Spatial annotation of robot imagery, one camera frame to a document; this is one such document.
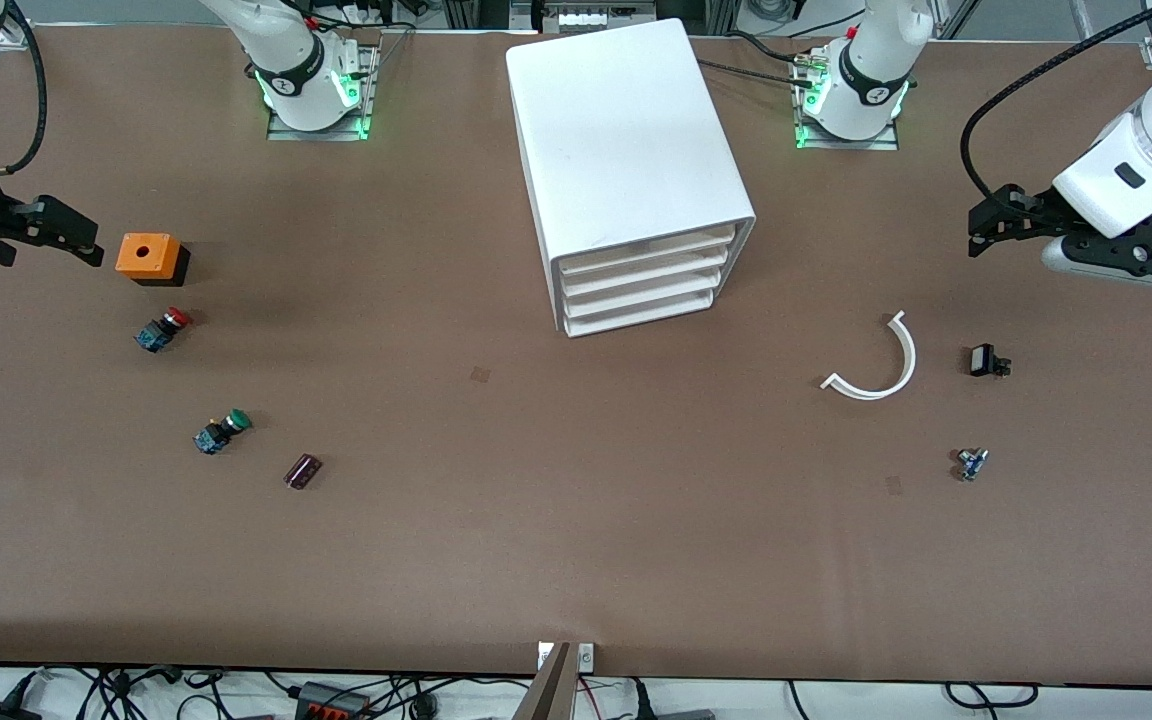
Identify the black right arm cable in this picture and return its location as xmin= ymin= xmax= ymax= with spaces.
xmin=0 ymin=0 xmax=48 ymax=179

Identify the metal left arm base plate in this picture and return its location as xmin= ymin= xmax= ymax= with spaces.
xmin=793 ymin=50 xmax=903 ymax=152

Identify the grey slanted post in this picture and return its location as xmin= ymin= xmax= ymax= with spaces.
xmin=513 ymin=642 xmax=577 ymax=720

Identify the orange button enclosure box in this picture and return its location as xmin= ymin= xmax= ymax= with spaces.
xmin=115 ymin=233 xmax=191 ymax=288

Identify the white plastic drawer cabinet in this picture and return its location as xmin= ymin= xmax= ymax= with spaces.
xmin=506 ymin=18 xmax=757 ymax=339

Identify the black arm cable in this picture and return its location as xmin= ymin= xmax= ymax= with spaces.
xmin=0 ymin=0 xmax=48 ymax=179
xmin=960 ymin=0 xmax=1152 ymax=201

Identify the grey electronics box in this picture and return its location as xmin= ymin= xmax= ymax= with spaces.
xmin=510 ymin=0 xmax=659 ymax=31

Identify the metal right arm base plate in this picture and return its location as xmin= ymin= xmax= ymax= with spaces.
xmin=266 ymin=40 xmax=380 ymax=142

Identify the red push button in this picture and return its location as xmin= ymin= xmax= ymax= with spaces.
xmin=133 ymin=307 xmax=193 ymax=354

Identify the white curved plastic strip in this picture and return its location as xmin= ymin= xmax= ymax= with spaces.
xmin=821 ymin=310 xmax=918 ymax=401

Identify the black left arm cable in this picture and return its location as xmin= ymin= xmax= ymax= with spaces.
xmin=960 ymin=0 xmax=1152 ymax=201

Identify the green push button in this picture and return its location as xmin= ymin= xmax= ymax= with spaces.
xmin=193 ymin=408 xmax=253 ymax=456

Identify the black base cable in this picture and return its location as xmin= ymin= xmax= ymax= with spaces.
xmin=726 ymin=30 xmax=817 ymax=67
xmin=701 ymin=58 xmax=817 ymax=91

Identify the black power strip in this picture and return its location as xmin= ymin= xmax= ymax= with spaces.
xmin=294 ymin=681 xmax=373 ymax=720

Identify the black looped floor cable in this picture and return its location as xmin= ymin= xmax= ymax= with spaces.
xmin=943 ymin=681 xmax=1039 ymax=712

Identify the white metal bracket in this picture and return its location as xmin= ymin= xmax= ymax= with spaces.
xmin=536 ymin=643 xmax=596 ymax=672

